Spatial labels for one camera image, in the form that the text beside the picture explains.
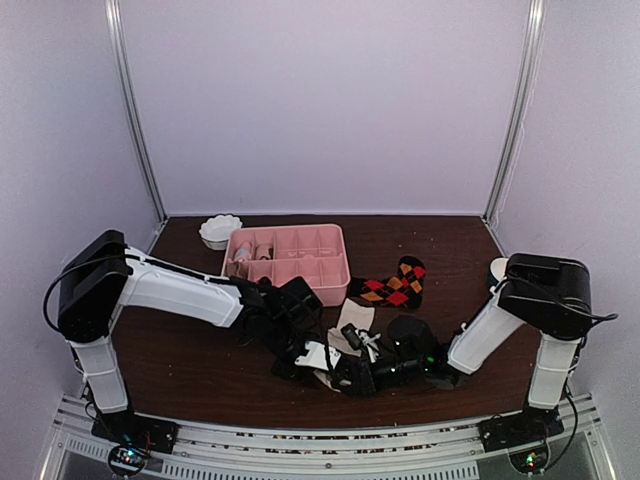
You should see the beige rolled sock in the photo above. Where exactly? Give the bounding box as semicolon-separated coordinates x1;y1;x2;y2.
254;242;275;261

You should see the left aluminium frame post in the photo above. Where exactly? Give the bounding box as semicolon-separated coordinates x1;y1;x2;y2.
104;0;168;223

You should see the right aluminium frame post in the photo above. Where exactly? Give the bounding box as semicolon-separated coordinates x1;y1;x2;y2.
483;0;547;228

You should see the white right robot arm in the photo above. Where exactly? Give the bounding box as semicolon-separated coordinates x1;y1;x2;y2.
329;254;599;442

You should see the white dark blue cup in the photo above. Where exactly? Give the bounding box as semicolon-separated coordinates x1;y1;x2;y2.
488;257;508;288

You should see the aluminium frame post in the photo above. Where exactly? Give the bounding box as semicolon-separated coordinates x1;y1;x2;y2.
483;0;547;228
104;0;168;223

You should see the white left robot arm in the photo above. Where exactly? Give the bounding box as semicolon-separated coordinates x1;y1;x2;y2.
51;230;342;444

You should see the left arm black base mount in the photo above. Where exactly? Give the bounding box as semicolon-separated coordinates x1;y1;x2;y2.
91;407;179;454

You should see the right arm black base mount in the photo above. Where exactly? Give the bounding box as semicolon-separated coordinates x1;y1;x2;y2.
477;407;564;452

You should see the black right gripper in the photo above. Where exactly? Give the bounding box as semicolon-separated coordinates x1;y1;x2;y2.
334;357;426;399

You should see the beige brown striped sock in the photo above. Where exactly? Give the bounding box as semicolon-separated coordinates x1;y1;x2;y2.
313;298;376;394

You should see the front aluminium rail base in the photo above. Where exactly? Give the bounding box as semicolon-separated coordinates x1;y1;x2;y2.
35;395;620;479

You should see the black red argyle sock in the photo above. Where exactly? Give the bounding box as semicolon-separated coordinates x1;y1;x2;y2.
347;256;426;310

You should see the white scalloped ceramic bowl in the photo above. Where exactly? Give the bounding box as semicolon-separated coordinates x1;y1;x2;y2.
199;214;243;251

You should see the pink and mint rolled sock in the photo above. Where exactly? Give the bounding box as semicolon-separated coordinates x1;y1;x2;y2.
232;241;254;263

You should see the pink divided organizer tray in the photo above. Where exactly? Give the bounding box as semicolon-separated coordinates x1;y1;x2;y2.
222;224;351;307

